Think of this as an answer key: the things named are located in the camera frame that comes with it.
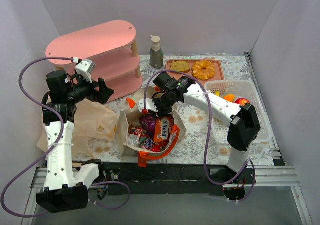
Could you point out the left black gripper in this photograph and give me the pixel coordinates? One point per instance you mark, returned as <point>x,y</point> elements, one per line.
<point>97,90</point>

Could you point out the orange plastic grocery bag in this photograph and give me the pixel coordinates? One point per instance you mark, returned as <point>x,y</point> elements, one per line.
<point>92,121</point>

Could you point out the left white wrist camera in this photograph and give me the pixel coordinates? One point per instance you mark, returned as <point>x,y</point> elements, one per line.
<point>84,67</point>

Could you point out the black mounting base rail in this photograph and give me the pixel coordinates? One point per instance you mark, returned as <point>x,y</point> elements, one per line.
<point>160,179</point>

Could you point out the red food item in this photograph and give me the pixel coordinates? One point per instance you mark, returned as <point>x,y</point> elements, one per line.
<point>242,101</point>

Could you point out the orange fruit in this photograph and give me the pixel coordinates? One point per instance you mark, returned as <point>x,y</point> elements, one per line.
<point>229,97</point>

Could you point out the terracotta plastic tray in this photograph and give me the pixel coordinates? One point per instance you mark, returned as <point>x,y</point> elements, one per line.
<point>219,75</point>

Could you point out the grey pump soap bottle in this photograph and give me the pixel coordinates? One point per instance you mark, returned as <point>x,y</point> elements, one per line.
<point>156,53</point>

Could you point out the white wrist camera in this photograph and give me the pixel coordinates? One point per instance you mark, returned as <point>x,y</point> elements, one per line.
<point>145,106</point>
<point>84,67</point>

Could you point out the pink three-tier shelf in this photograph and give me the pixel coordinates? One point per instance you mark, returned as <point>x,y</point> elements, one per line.
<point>112,46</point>

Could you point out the brown cracker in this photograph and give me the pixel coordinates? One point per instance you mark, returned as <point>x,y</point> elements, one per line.
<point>180,66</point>

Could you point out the croissant bread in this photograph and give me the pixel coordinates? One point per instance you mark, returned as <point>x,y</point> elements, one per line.
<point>203,70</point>

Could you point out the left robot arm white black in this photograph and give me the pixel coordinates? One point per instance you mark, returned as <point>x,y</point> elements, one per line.
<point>63,190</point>

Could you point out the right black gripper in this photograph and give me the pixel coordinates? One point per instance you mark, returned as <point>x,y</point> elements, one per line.
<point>161,105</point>

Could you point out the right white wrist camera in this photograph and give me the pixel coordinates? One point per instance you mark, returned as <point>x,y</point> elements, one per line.
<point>145,106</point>

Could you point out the purple snack packet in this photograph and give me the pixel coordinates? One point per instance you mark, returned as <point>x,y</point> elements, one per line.
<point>148,122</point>

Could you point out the orange Fox's candy bag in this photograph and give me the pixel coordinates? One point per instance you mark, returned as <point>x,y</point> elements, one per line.
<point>163,129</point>

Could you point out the floral table mat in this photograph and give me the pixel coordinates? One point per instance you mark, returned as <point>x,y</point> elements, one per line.
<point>190,150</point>

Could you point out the snack packets in tote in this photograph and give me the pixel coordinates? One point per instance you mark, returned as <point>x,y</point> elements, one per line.
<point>139,137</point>

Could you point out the beige canvas tote bag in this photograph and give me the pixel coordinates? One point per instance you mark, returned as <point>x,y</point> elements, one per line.
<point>130,116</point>

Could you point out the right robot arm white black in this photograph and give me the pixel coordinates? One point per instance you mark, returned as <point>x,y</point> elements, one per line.
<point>242,120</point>

